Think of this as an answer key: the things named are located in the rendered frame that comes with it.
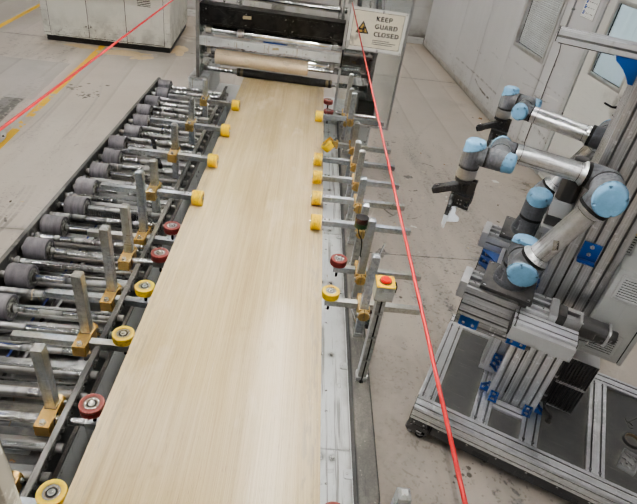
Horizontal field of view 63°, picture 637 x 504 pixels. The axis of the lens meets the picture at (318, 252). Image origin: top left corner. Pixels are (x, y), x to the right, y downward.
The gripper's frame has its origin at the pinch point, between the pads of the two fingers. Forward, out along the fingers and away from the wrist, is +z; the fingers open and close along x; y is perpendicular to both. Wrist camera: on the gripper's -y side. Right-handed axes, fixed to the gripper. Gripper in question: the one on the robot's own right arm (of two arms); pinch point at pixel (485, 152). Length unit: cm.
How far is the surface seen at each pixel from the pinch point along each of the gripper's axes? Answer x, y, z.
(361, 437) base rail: -151, 2, 62
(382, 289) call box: -128, -9, 11
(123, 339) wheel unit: -175, -88, 41
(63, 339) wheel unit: -183, -110, 47
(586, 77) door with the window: 316, 45, 17
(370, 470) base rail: -162, 10, 62
